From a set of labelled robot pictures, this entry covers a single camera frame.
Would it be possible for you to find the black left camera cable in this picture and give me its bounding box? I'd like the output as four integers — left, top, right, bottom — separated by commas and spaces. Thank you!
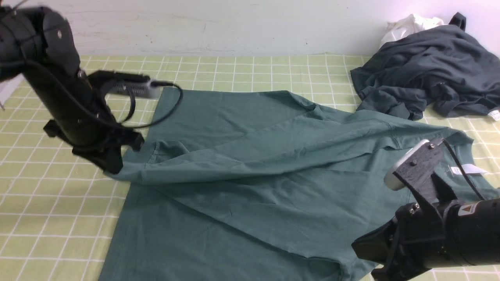
0, 59, 184, 130

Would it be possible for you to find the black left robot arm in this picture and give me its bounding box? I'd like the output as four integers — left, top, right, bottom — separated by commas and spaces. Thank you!
0, 6, 144, 174

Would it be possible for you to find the green checkered tablecloth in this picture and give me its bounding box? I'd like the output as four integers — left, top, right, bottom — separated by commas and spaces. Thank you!
0, 54, 500, 281

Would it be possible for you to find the black right camera cable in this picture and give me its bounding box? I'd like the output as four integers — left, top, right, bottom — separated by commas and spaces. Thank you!
441, 139, 487, 202

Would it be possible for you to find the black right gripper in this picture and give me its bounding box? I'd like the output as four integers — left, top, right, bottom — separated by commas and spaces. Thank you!
352, 203, 450, 281

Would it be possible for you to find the black camera cable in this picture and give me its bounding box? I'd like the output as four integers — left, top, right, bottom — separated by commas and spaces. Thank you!
441, 139, 487, 202
0, 59, 184, 130

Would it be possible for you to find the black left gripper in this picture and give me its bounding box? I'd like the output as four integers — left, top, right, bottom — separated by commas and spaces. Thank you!
43, 70, 145, 174

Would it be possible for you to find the green long-sleeve top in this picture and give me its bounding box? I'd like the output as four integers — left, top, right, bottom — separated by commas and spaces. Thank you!
98, 87, 500, 281

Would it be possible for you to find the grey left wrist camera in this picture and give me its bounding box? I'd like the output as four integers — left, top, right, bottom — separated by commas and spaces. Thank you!
108, 80, 161, 99

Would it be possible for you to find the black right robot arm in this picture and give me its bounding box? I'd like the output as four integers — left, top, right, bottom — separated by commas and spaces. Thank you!
352, 199, 499, 281

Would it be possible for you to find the dark grey crumpled garment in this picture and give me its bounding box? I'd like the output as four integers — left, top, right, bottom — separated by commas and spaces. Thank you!
350, 13, 500, 121

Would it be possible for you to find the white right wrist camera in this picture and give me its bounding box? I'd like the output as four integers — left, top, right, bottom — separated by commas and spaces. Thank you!
384, 139, 430, 191

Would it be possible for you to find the white crumpled cloth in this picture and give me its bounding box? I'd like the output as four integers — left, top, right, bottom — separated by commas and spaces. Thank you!
380, 14, 445, 47

